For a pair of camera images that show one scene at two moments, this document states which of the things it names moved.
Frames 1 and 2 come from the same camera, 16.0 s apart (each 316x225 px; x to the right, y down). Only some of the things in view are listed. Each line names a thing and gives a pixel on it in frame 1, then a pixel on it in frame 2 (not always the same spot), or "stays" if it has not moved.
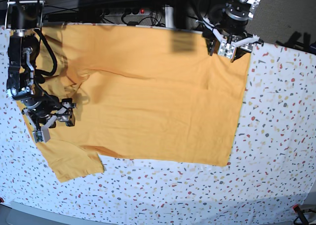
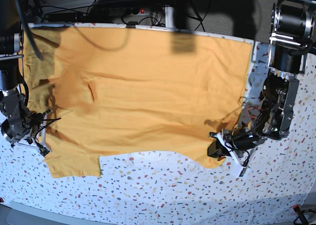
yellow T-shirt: (144, 92) stays
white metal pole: (169, 16) stays
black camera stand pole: (179, 8) stays
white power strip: (137, 12) stays
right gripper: (232, 29) to (241, 138)
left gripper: (37, 109) to (27, 127)
